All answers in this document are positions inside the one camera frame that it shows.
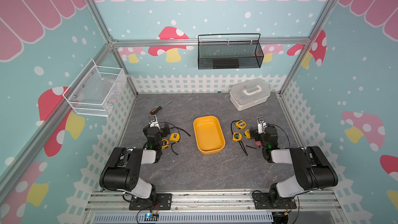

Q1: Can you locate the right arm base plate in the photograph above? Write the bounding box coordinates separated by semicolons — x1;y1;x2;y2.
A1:
251;190;297;212

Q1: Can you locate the white plastic lidded box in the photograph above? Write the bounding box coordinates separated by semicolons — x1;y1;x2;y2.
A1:
230;78;271;111

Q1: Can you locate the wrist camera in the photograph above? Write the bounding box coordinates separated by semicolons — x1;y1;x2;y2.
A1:
149;115;160;129
257;117;267;134

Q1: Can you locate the black mesh wall basket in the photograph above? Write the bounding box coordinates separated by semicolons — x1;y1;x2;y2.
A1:
198;33;264;69

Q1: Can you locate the white wire wall basket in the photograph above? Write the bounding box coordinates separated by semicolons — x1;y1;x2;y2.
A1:
63;60;127;117

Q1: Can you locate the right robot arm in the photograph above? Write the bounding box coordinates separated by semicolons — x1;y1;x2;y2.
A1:
245;125;339;208

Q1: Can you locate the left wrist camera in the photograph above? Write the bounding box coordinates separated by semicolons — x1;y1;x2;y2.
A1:
149;115;160;129

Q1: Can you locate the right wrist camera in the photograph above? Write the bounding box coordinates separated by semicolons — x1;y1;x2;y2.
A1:
257;117;267;134

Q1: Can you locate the green circuit board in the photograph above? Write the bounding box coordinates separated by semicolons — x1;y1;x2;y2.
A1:
144;213;159;222

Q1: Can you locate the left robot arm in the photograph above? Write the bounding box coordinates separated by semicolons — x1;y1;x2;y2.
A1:
99;125;170;201

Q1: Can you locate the orange black screwdriver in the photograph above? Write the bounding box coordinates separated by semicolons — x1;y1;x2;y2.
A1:
149;100;173;116

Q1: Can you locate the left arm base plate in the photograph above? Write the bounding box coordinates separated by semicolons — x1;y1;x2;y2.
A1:
129;194;173;211

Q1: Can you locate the pink tape measure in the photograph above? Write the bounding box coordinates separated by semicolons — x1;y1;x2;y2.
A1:
246;142;261;149

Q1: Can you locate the yellow storage tray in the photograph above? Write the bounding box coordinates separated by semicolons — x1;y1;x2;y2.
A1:
193;116;226;155

